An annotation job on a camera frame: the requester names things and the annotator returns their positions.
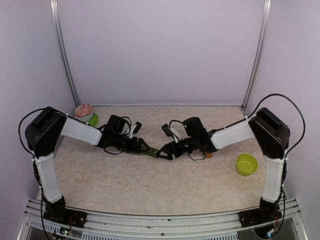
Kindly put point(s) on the front aluminium rail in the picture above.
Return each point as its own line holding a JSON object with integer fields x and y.
{"x": 112, "y": 226}

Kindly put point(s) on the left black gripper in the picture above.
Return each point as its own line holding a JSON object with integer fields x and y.
{"x": 138, "y": 148}

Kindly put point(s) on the lime green bowl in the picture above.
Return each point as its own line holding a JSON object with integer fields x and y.
{"x": 246, "y": 164}

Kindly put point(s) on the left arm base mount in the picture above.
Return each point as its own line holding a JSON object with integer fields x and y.
{"x": 66, "y": 215}

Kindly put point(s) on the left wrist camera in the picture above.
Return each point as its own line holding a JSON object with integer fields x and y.
{"x": 134, "y": 129}

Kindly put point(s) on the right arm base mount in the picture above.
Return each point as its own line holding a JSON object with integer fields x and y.
{"x": 266, "y": 212}

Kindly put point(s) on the lime green plate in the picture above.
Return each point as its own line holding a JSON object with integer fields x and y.
{"x": 94, "y": 120}

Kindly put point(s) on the right aluminium frame post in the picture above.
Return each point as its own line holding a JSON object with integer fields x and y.
{"x": 258, "y": 53}

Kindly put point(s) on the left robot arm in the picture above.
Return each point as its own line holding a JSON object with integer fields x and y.
{"x": 46, "y": 133}

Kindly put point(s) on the red patterned white bowl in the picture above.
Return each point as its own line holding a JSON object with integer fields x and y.
{"x": 84, "y": 112}

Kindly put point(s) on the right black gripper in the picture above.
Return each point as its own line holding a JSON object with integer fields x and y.
{"x": 167, "y": 148}

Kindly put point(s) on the green weekly pill organizer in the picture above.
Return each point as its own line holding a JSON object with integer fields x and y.
{"x": 153, "y": 152}

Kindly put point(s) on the left aluminium frame post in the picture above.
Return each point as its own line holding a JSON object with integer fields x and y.
{"x": 54, "y": 6}

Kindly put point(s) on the orange pill bottle grey cap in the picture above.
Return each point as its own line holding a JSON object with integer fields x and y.
{"x": 207, "y": 155}

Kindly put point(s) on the aluminium frame post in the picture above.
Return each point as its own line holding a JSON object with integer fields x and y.
{"x": 54, "y": 6}
{"x": 258, "y": 53}

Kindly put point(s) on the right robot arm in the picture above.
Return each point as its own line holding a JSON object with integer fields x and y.
{"x": 185, "y": 187}

